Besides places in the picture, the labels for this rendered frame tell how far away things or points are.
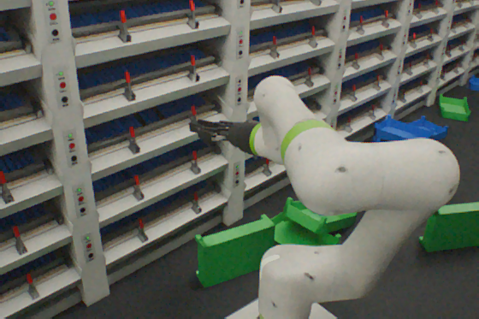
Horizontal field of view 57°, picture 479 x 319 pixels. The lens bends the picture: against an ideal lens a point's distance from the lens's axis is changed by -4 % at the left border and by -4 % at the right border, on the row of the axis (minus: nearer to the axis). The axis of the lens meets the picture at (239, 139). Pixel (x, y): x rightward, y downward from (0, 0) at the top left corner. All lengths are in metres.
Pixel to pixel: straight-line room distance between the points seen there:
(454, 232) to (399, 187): 1.38
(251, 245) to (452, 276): 0.84
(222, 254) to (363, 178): 1.07
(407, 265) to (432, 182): 1.27
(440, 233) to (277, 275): 1.16
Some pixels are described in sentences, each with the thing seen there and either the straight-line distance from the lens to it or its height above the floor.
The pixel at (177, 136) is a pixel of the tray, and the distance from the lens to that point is 1.65.
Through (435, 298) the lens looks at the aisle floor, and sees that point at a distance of 1.91.
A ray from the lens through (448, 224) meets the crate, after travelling 2.06.
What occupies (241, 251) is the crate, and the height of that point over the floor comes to 0.13.
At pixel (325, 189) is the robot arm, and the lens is 0.69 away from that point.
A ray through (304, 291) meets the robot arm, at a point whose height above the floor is 0.53.
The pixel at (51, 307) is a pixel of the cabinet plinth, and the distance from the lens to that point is 1.75.
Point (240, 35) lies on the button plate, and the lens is 1.71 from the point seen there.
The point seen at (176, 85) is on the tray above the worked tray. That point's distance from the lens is 1.59.
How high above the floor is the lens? 1.27
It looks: 27 degrees down
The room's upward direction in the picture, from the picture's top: 2 degrees clockwise
